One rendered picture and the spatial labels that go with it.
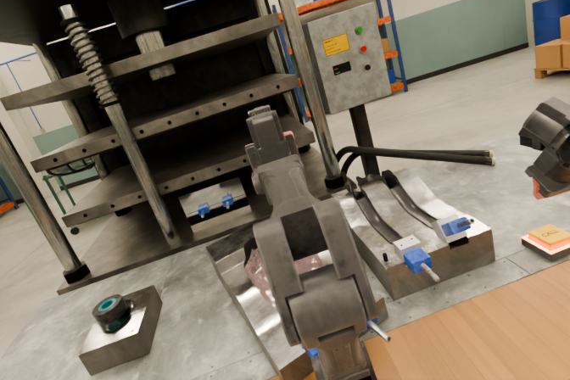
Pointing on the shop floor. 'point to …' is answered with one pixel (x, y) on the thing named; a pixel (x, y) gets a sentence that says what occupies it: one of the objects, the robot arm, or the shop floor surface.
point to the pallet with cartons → (554, 53)
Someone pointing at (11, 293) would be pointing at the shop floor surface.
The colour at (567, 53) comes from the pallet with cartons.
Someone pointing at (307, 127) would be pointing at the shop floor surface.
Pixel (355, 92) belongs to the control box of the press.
